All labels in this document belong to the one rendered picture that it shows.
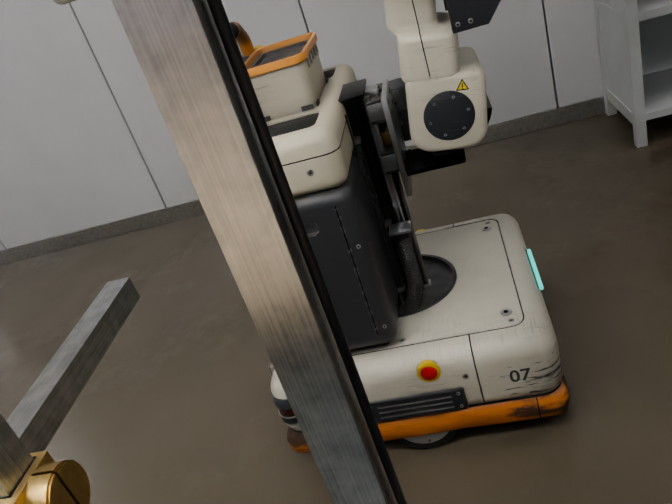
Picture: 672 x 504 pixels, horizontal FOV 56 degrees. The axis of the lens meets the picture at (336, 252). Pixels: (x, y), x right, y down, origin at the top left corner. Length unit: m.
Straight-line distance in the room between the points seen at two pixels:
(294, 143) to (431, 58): 0.32
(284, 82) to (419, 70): 0.27
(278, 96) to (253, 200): 1.04
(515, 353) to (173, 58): 1.19
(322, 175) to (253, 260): 0.90
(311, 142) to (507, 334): 0.59
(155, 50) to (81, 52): 3.02
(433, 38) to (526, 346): 0.66
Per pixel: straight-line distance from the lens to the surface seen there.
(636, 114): 2.77
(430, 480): 1.54
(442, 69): 1.33
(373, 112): 1.40
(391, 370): 1.43
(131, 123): 3.34
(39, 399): 0.65
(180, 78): 0.31
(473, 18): 1.29
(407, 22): 1.35
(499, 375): 1.44
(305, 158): 1.22
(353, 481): 0.44
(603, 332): 1.84
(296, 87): 1.35
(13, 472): 0.54
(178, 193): 3.41
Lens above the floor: 1.15
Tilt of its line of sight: 27 degrees down
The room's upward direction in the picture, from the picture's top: 19 degrees counter-clockwise
